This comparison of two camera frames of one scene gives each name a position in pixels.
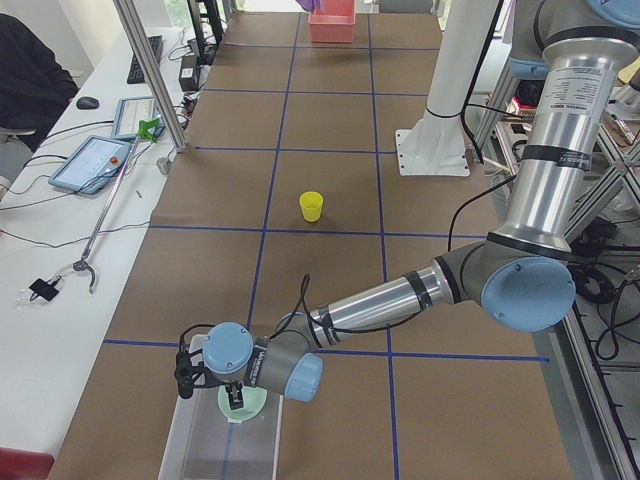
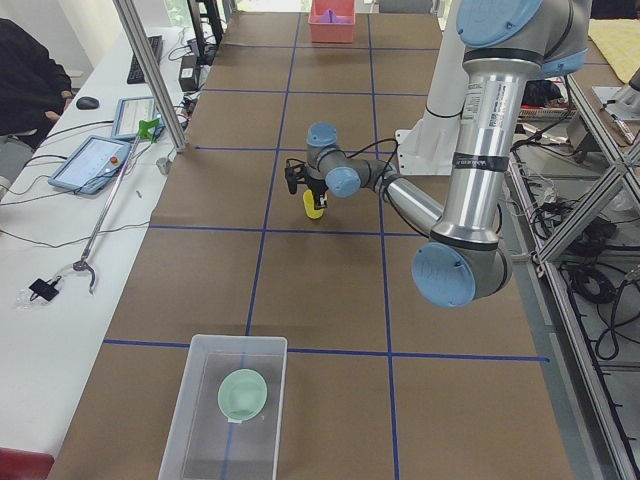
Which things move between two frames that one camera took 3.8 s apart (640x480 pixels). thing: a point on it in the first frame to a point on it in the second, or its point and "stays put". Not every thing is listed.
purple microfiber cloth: x=310 y=5 to x=330 y=16
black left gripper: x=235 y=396 to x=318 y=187
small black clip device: x=44 y=289 stays put
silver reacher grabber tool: x=147 y=129 stays put
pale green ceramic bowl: x=254 y=399 stays put
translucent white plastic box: x=205 y=445 stays put
